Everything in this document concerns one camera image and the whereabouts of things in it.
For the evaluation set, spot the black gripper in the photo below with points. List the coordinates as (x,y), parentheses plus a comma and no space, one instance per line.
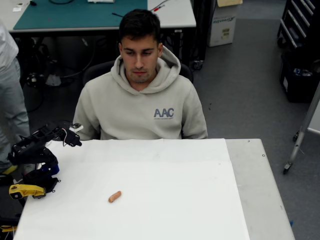
(72,140)

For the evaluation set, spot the small orange sausage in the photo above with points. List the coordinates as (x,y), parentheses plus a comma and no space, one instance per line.
(115,196)

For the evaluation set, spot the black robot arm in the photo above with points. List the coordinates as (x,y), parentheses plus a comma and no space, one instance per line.
(32,155)

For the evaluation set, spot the standing person in grey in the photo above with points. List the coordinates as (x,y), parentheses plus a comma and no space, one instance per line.
(11,100)

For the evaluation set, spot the man in beige hoodie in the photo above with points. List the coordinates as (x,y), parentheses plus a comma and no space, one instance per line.
(130,112)

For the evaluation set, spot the yellow clamp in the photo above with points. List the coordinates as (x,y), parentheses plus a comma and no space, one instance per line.
(25,190)
(8,228)

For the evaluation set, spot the black office chair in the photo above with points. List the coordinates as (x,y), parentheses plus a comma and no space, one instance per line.
(97,71)

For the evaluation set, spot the white sheet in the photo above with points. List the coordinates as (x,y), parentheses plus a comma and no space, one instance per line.
(162,187)

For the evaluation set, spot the green cutting mat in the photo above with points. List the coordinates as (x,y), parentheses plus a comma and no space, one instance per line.
(75,15)

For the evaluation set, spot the white cloth bundle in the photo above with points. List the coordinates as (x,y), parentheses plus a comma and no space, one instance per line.
(101,1)

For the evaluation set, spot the red screwdriver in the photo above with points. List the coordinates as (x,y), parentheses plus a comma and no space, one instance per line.
(156,9)

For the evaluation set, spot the white workbench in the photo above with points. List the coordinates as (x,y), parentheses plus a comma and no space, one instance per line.
(180,15)

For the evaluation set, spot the black rolling rack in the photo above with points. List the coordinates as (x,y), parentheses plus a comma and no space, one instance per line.
(200,30)

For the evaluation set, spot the white cardboard box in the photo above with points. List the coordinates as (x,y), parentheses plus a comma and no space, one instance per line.
(222,27)

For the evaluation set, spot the grey metal wheeled stand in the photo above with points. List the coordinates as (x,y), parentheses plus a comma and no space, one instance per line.
(301,135)

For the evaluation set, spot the black storage bin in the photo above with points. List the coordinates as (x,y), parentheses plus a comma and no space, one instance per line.
(297,87)

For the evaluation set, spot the black drawer cabinet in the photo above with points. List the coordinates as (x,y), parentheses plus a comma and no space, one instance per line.
(297,22)

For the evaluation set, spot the small white wrist camera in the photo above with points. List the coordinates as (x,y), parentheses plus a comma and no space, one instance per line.
(76,127)

